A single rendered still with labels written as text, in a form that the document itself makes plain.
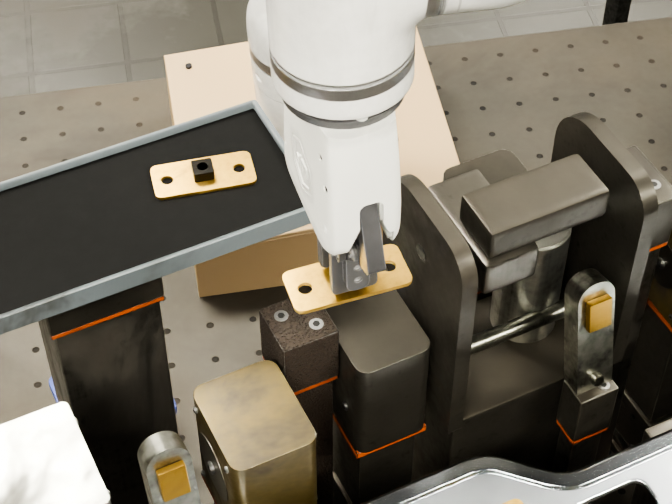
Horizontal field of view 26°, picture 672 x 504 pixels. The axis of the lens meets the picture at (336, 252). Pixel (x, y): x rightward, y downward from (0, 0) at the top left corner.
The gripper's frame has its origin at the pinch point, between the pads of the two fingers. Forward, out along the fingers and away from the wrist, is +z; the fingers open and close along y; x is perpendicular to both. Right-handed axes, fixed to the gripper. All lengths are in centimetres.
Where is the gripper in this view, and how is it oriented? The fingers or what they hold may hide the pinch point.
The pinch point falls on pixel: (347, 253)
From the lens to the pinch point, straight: 97.2
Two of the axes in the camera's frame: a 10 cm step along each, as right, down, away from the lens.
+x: 9.5, -2.5, 1.9
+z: 0.2, 6.6, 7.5
